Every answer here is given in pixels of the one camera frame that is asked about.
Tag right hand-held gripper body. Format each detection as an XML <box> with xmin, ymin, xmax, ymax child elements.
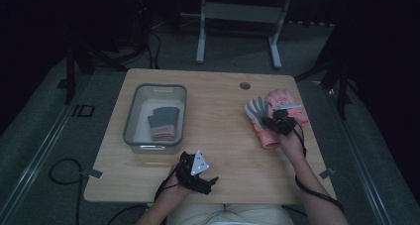
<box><xmin>270</xmin><ymin>100</ymin><xmax>303</xmax><ymax>137</ymax></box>

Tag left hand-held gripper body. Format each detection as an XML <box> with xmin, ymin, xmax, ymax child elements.
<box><xmin>174</xmin><ymin>149</ymin><xmax>213</xmax><ymax>196</ymax></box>

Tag pink padded ski glove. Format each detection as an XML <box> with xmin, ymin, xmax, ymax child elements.
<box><xmin>244</xmin><ymin>95</ymin><xmax>282</xmax><ymax>151</ymax></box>
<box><xmin>265</xmin><ymin>88</ymin><xmax>310</xmax><ymax>127</ymax></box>

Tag dark grey cloth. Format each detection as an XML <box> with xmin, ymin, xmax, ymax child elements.
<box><xmin>147</xmin><ymin>106</ymin><xmax>181</xmax><ymax>143</ymax></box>

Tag gray translucent plastic bin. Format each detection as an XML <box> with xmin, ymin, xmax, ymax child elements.
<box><xmin>122</xmin><ymin>82</ymin><xmax>188</xmax><ymax>156</ymax></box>

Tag person's right hand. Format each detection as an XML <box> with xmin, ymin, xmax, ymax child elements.
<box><xmin>278</xmin><ymin>129</ymin><xmax>307</xmax><ymax>161</ymax></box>

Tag person's left hand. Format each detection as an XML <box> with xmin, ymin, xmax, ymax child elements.
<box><xmin>157</xmin><ymin>176</ymin><xmax>194</xmax><ymax>206</ymax></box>

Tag person's beige trousers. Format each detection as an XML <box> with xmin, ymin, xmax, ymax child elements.
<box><xmin>165</xmin><ymin>202</ymin><xmax>295</xmax><ymax>225</ymax></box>

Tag black tripod stand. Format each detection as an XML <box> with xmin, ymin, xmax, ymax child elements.
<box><xmin>294</xmin><ymin>18</ymin><xmax>362</xmax><ymax>121</ymax></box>
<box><xmin>62</xmin><ymin>0</ymin><xmax>152</xmax><ymax>106</ymax></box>

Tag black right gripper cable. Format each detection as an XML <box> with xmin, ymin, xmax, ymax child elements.
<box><xmin>290</xmin><ymin>119</ymin><xmax>347</xmax><ymax>216</ymax></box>

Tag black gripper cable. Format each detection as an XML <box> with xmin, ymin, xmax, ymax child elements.
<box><xmin>153</xmin><ymin>167</ymin><xmax>183</xmax><ymax>205</ymax></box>
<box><xmin>290</xmin><ymin>119</ymin><xmax>347</xmax><ymax>216</ymax></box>

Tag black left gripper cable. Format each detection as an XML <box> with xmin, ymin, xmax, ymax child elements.
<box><xmin>153</xmin><ymin>167</ymin><xmax>183</xmax><ymax>205</ymax></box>

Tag gray metal table bracket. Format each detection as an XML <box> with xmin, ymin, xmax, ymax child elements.
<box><xmin>318</xmin><ymin>167</ymin><xmax>337</xmax><ymax>180</ymax></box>
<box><xmin>80</xmin><ymin>168</ymin><xmax>104</xmax><ymax>180</ymax></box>

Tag white metal desk frame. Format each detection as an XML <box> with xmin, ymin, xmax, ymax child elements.
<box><xmin>195</xmin><ymin>0</ymin><xmax>293</xmax><ymax>70</ymax></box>

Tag black looped floor cable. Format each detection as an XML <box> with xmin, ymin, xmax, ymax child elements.
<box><xmin>48</xmin><ymin>158</ymin><xmax>84</xmax><ymax>225</ymax></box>

